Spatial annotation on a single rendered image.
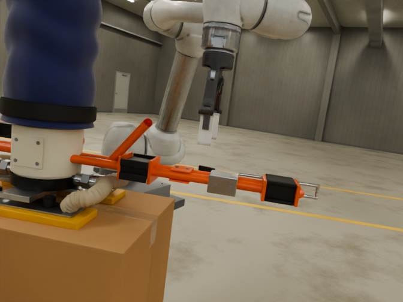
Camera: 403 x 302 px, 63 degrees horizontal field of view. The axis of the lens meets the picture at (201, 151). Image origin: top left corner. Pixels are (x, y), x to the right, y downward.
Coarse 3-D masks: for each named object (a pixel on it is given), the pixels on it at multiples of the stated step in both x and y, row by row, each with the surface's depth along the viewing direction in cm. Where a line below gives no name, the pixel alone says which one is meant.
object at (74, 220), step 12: (0, 204) 75; (12, 204) 76; (24, 204) 77; (36, 204) 78; (48, 204) 76; (12, 216) 74; (24, 216) 73; (36, 216) 73; (48, 216) 73; (60, 216) 74; (72, 216) 74; (84, 216) 75; (72, 228) 72
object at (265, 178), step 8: (264, 176) 80; (272, 176) 81; (264, 184) 75; (272, 184) 75; (280, 184) 75; (288, 184) 75; (296, 184) 76; (264, 192) 75; (272, 192) 76; (280, 192) 76; (288, 192) 76; (296, 192) 74; (264, 200) 76; (272, 200) 76; (280, 200) 76; (288, 200) 76; (296, 200) 74
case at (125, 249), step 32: (128, 192) 103; (0, 224) 70; (32, 224) 72; (96, 224) 76; (128, 224) 79; (160, 224) 90; (0, 256) 70; (32, 256) 68; (64, 256) 67; (96, 256) 66; (128, 256) 68; (160, 256) 95; (0, 288) 71; (32, 288) 69; (64, 288) 68; (96, 288) 67; (128, 288) 71; (160, 288) 102
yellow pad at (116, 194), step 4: (4, 184) 94; (8, 184) 94; (56, 192) 92; (60, 192) 92; (64, 192) 92; (112, 192) 95; (116, 192) 96; (120, 192) 96; (124, 192) 99; (64, 196) 92; (108, 196) 92; (112, 196) 92; (116, 196) 93; (120, 196) 96; (104, 200) 91; (108, 200) 90; (112, 200) 90; (116, 200) 93
